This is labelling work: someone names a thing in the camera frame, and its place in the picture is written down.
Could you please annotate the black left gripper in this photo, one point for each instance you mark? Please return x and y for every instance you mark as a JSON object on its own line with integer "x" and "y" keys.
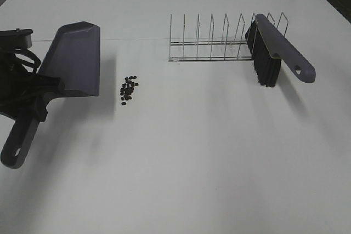
{"x": 29, "y": 96}

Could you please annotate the pile of coffee beans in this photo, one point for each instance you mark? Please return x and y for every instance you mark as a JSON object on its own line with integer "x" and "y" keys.
{"x": 127, "y": 89}

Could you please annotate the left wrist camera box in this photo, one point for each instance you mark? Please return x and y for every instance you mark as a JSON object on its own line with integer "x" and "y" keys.
{"x": 16, "y": 39}

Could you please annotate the metal wire rack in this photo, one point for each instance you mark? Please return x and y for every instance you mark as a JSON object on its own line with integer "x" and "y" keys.
{"x": 216, "y": 42}

